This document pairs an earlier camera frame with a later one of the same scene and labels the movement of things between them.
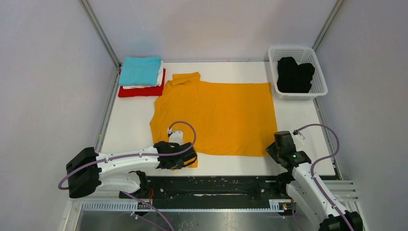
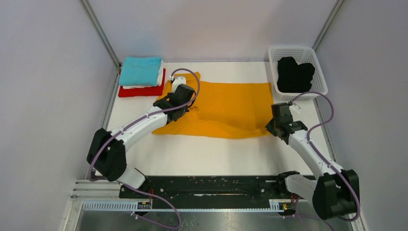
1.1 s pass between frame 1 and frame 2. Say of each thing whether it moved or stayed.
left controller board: stayed
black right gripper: moved
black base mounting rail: stayed
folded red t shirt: stayed
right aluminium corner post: stayed
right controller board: stayed
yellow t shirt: moved
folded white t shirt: stayed
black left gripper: moved
